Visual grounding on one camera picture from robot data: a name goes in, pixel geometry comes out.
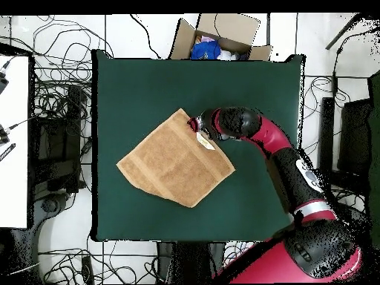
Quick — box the black slotted strip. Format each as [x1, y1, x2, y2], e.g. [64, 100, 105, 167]
[0, 142, 16, 163]

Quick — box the black camera with cable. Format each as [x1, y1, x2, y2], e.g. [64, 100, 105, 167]
[0, 69, 10, 95]

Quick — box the brown cardboard box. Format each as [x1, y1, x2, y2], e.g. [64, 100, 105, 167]
[168, 13, 272, 62]

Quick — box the small black device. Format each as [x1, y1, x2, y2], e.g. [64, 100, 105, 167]
[0, 123, 11, 146]

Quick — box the white side table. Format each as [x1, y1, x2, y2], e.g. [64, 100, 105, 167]
[0, 54, 30, 229]

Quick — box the dark green table cloth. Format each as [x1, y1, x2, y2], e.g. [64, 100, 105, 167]
[91, 48, 304, 243]

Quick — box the blue and black cable tangle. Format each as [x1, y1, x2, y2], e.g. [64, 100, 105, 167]
[223, 241, 257, 266]

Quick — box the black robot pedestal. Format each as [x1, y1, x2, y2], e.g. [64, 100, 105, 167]
[155, 241, 226, 284]

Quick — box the black cable with plug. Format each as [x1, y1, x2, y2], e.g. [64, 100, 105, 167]
[331, 27, 380, 97]

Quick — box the black power strip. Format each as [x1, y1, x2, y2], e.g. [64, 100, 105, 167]
[81, 255, 95, 285]

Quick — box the black monitor stand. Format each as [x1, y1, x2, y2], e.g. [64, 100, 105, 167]
[318, 96, 375, 197]

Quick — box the white garment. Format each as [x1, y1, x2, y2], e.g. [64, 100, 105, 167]
[216, 49, 240, 62]

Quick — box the grey round base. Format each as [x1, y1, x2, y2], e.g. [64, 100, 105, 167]
[30, 191, 75, 232]

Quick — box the black equipment stand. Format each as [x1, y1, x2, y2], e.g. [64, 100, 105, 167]
[30, 84, 82, 195]

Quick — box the orange terry towel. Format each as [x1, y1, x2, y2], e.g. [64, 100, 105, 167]
[116, 108, 236, 209]

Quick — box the long black cable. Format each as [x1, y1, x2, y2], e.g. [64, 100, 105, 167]
[129, 13, 163, 59]

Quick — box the bright blue garment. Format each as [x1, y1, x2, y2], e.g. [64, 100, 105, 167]
[190, 39, 223, 61]

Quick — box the black slanted bar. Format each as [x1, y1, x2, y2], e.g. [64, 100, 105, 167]
[324, 13, 364, 50]

